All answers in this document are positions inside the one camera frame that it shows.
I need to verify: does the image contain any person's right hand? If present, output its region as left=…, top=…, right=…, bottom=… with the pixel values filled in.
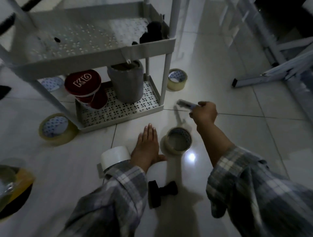
left=189, top=101, right=218, bottom=128

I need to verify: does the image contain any person's left hand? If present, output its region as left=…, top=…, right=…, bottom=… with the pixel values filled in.
left=130, top=123, right=168, bottom=174

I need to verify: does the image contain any grey utility knife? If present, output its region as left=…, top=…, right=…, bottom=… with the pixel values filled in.
left=177, top=99, right=200, bottom=110

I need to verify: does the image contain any person's left forearm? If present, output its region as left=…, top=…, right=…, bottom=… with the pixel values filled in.
left=58, top=160, right=149, bottom=237

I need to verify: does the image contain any person's right forearm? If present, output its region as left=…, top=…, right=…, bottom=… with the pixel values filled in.
left=196, top=122, right=313, bottom=237

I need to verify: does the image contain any clear packing tape roll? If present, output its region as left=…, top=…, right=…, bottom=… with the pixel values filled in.
left=163, top=127, right=193, bottom=156
left=167, top=68, right=188, bottom=92
left=41, top=77, right=65, bottom=92
left=38, top=113, right=79, bottom=146

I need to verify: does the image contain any white tape roll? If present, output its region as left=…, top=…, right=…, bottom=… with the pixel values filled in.
left=100, top=146, right=131, bottom=172

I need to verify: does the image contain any grey cylindrical container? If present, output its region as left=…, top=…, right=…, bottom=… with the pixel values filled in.
left=107, top=60, right=144, bottom=104

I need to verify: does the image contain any red bucket with white print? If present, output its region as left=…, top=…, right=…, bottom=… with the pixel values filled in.
left=64, top=69, right=108, bottom=111

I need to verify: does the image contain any black object on shelf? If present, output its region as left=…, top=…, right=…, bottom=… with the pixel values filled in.
left=132, top=21, right=163, bottom=45

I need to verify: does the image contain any grey plastic shelf rack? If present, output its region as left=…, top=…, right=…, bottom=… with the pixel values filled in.
left=0, top=0, right=183, bottom=133

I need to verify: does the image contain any black dumbbell-shaped handle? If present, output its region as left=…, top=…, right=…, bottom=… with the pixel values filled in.
left=148, top=180, right=179, bottom=209

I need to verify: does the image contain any white metal table frame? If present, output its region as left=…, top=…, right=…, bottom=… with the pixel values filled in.
left=227, top=0, right=313, bottom=88

